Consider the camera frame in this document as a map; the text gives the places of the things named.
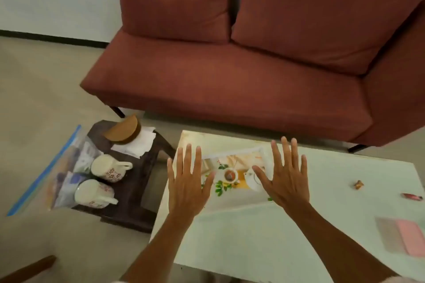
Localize person's left hand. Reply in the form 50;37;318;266
166;144;216;219

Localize person's right hand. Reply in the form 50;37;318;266
251;137;311;210

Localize white printed tray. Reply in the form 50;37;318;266
199;146;278;216

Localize white paper napkins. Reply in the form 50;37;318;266
110;126;157;160

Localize floral mug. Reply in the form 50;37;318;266
90;154;133;183
74;179;119;210

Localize wooden napkin holder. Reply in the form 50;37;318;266
102;114;142;145

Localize clear blue-sealed zip bag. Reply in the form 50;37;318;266
6;124;104;217

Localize person's left forearm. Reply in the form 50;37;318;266
120;210;203;283

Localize person's right forearm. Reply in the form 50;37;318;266
285;201;399;283

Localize person's white shirt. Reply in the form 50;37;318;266
386;275;425;283

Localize dark brown plastic stool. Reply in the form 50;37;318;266
71;119;177;234

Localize red fabric sofa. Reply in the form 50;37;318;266
79;0;425;154

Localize clear container with pink lid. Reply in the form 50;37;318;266
375;216;425;258

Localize brown wooden chair frame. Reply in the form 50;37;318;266
0;255;57;283

